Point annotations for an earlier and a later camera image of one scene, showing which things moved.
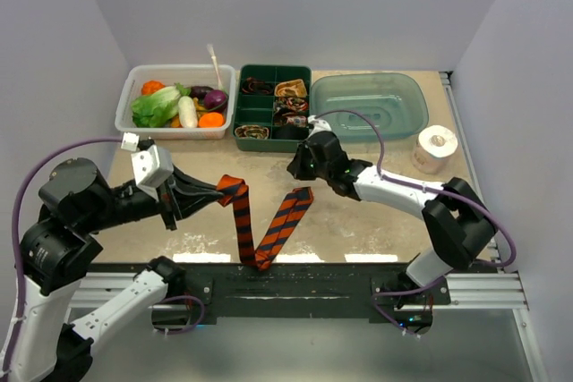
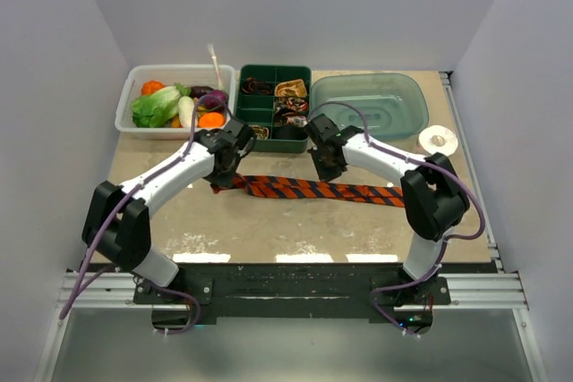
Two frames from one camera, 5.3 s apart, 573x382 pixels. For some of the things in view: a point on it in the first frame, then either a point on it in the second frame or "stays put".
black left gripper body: x=130 y=202 → x=223 y=177
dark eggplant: x=200 y=91 stays put
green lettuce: x=157 y=108 stays put
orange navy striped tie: x=236 y=190 → x=305 y=187
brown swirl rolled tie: x=252 y=131 stays put
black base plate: x=342 y=290 stays put
